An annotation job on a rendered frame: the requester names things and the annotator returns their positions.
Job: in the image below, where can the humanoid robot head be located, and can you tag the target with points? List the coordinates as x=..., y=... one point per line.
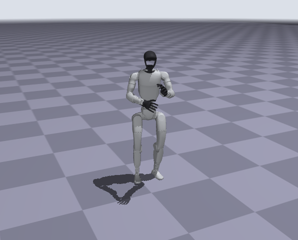
x=150, y=56

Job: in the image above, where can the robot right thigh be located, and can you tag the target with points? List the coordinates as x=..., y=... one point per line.
x=137, y=127

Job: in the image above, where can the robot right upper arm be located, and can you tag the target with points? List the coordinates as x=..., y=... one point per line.
x=132, y=82

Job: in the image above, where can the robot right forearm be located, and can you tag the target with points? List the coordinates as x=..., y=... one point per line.
x=134, y=99

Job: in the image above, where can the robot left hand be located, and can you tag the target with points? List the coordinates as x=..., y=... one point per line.
x=163, y=90

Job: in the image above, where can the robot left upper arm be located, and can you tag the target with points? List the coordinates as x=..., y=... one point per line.
x=167, y=82

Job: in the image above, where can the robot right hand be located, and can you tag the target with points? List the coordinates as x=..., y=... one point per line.
x=148, y=104

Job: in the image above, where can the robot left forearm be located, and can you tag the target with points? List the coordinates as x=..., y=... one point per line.
x=170, y=93

